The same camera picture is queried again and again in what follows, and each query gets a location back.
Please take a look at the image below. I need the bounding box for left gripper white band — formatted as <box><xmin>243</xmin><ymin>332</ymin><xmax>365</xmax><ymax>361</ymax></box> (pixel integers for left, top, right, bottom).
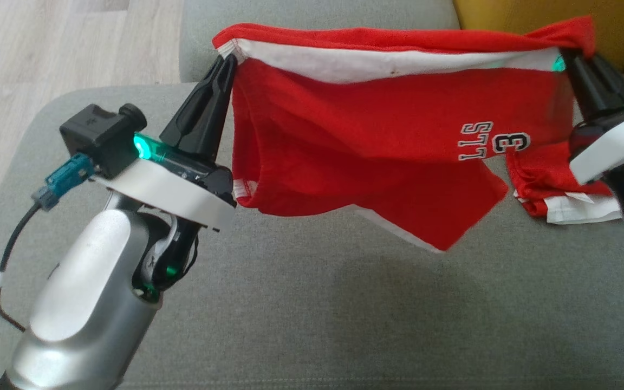
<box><xmin>91</xmin><ymin>53</ymin><xmax>239</xmax><ymax>229</ymax></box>

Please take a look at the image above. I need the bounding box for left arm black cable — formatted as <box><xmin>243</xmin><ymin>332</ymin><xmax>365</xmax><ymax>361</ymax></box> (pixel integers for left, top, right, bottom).
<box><xmin>0</xmin><ymin>153</ymin><xmax>97</xmax><ymax>332</ymax></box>

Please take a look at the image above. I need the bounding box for grey sofa back cushion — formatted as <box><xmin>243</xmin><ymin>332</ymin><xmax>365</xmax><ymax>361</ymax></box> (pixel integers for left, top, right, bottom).
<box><xmin>179</xmin><ymin>0</ymin><xmax>462</xmax><ymax>84</ymax></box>

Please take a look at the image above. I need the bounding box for grey sofa seat cushion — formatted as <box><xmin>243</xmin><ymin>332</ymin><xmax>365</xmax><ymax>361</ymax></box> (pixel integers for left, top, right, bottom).
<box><xmin>0</xmin><ymin>71</ymin><xmax>624</xmax><ymax>390</ymax></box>

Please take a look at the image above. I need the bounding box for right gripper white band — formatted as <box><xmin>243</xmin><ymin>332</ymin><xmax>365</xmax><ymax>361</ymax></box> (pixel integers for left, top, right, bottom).
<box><xmin>558</xmin><ymin>48</ymin><xmax>624</xmax><ymax>186</ymax></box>

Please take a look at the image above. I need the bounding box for red sports shorts white trim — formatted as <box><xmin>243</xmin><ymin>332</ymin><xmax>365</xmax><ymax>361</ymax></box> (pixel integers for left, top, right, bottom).
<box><xmin>212</xmin><ymin>15</ymin><xmax>624</xmax><ymax>254</ymax></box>

